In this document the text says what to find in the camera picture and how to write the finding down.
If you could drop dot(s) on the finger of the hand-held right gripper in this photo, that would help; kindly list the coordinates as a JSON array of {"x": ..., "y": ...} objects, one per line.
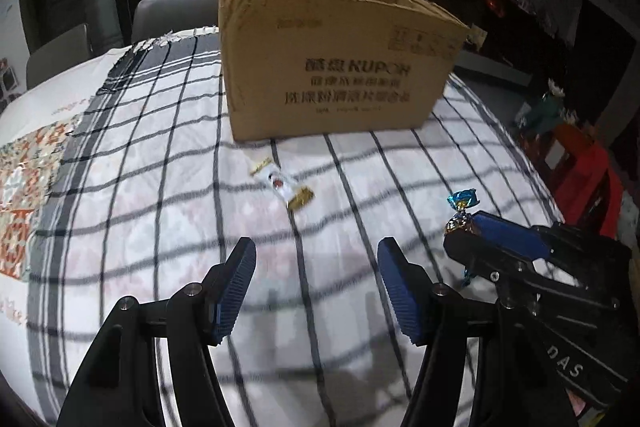
[
  {"x": 510, "y": 234},
  {"x": 480, "y": 252}
]

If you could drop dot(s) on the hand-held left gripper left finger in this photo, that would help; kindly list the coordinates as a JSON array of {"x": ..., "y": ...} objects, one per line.
[{"x": 235, "y": 287}]

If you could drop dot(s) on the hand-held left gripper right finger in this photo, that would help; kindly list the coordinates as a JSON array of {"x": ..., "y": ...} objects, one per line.
[{"x": 400, "y": 292}]

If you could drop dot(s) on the gold candy with violet-blue ends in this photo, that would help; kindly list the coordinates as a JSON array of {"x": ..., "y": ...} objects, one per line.
[{"x": 462, "y": 202}]

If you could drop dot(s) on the white and gold snack packet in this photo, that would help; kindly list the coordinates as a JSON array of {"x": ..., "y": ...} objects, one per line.
[{"x": 277, "y": 179}]

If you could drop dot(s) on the brown cardboard box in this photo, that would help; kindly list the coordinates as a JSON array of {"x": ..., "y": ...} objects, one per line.
[{"x": 325, "y": 57}]

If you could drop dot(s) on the red plastic stool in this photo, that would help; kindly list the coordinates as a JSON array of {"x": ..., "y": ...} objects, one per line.
[{"x": 585, "y": 187}]

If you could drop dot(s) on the black and white checked cloth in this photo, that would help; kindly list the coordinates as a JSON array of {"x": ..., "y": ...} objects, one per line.
[{"x": 175, "y": 207}]

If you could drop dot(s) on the dark green bag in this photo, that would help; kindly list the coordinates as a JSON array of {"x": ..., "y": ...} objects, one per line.
[{"x": 545, "y": 112}]

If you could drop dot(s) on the grey sideboard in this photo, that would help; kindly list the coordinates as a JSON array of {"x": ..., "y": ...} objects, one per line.
[{"x": 500, "y": 72}]

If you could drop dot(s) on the orange patterned cloth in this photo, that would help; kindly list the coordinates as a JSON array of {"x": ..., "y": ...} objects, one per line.
[{"x": 30, "y": 187}]

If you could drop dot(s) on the grey chair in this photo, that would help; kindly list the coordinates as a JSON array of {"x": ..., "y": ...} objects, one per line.
[
  {"x": 60, "y": 52},
  {"x": 170, "y": 12}
]

